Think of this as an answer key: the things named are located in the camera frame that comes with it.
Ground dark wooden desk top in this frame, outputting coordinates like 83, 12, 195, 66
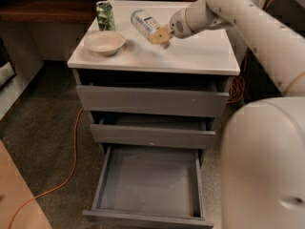
0, 0, 204, 25

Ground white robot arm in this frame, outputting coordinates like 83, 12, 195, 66
177, 0, 305, 229

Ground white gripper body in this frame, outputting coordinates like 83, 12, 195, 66
170, 8, 194, 39

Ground grey drawer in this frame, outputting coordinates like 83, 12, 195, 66
76, 84, 229, 117
83, 146, 214, 229
90, 113, 215, 149

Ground grey top drawer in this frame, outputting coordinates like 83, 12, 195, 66
76, 84, 229, 117

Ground white and grey drawer cabinet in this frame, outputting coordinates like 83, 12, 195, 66
67, 0, 241, 229

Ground white bowl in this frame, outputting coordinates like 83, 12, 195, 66
84, 31, 126, 56

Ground clear blue plastic bottle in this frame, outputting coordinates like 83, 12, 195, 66
131, 10, 160, 44

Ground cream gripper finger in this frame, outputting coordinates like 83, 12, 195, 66
149, 27, 172, 45

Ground orange extension cable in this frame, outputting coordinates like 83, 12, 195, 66
7, 0, 305, 229

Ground green soda can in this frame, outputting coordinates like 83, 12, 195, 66
96, 1, 115, 31

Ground grey bottom drawer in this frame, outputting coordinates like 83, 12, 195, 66
83, 146, 214, 229

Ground grey middle drawer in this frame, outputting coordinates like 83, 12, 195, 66
90, 113, 215, 149

